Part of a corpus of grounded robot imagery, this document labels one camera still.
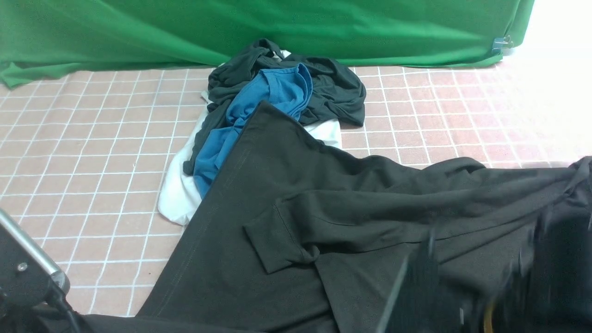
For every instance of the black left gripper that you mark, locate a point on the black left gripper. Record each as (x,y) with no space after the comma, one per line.
(42,315)

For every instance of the dark gray long-sleeved shirt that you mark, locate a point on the dark gray long-sleeved shirt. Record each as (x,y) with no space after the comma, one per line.
(298,237)

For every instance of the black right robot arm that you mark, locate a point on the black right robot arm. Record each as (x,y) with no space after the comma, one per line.
(552,294)

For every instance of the white shirt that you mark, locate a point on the white shirt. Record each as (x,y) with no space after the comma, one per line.
(181,195)

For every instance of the dark teal gray shirt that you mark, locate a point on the dark teal gray shirt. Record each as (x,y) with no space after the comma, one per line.
(307,88)

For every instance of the pink checkered tablecloth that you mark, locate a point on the pink checkered tablecloth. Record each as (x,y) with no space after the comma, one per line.
(83,158)

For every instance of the green backdrop cloth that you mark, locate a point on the green backdrop cloth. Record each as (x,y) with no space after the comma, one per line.
(51,38)

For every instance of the blue binder clip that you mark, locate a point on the blue binder clip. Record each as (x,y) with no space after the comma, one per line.
(501,44)

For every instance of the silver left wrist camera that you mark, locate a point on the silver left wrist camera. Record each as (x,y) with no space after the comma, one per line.
(28,275)

